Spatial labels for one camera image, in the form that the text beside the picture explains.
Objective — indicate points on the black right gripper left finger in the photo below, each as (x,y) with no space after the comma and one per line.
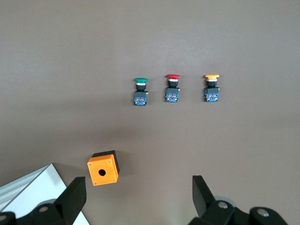
(70,201)

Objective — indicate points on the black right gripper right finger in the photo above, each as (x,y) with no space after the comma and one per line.
(204,201)

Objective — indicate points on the green mushroom push button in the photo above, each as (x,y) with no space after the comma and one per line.
(140,98)

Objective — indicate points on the white drawer cabinet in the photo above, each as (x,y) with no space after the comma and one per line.
(35,187)

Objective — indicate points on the yellow mushroom push button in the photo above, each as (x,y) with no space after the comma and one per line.
(211,96)

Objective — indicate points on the red mushroom push button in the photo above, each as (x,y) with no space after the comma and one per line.
(172,96)

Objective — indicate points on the orange push-button enclosure box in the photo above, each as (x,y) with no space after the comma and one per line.
(107,164)

